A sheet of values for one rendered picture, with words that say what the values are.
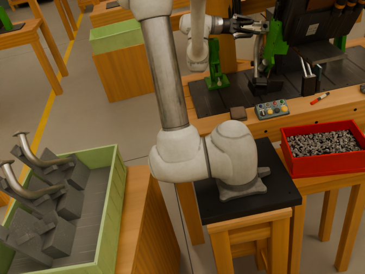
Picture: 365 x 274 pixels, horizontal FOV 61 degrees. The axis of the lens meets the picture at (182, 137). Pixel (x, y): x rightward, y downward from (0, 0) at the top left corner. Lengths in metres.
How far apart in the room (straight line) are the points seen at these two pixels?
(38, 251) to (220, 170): 0.71
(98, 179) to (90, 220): 0.24
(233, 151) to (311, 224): 1.30
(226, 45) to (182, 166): 1.07
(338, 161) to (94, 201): 1.03
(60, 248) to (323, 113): 1.31
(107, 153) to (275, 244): 0.85
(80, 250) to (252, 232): 0.67
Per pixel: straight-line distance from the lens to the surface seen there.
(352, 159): 1.41
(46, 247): 1.27
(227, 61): 2.02
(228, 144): 1.05
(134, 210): 1.39
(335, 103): 1.69
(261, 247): 1.84
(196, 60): 1.53
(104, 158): 1.55
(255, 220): 1.21
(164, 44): 1.04
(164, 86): 1.05
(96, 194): 1.45
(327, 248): 2.18
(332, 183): 1.43
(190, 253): 2.15
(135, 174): 1.55
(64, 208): 1.36
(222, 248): 1.32
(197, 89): 1.87
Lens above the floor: 1.81
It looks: 37 degrees down
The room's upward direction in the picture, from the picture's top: 13 degrees counter-clockwise
